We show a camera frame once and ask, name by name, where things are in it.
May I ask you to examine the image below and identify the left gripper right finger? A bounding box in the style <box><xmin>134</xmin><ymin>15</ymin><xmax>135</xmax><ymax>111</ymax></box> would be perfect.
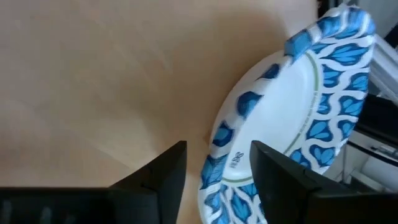
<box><xmin>249</xmin><ymin>140</ymin><xmax>398</xmax><ymax>224</ymax></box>

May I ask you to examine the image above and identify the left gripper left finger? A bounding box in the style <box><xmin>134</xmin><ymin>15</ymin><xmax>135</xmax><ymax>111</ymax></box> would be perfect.
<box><xmin>0</xmin><ymin>140</ymin><xmax>188</xmax><ymax>224</ymax></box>

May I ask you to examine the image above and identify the blue patterned paper bowl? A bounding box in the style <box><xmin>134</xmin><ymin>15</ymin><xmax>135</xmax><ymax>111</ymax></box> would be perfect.
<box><xmin>198</xmin><ymin>4</ymin><xmax>377</xmax><ymax>224</ymax></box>

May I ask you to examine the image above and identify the white box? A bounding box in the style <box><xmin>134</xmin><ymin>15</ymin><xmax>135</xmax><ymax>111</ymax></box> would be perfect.
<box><xmin>323</xmin><ymin>130</ymin><xmax>398</xmax><ymax>194</ymax></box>

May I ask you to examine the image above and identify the silver aluminium bar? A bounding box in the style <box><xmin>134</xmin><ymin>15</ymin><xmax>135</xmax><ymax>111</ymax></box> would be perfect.
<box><xmin>368</xmin><ymin>32</ymin><xmax>398</xmax><ymax>105</ymax></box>

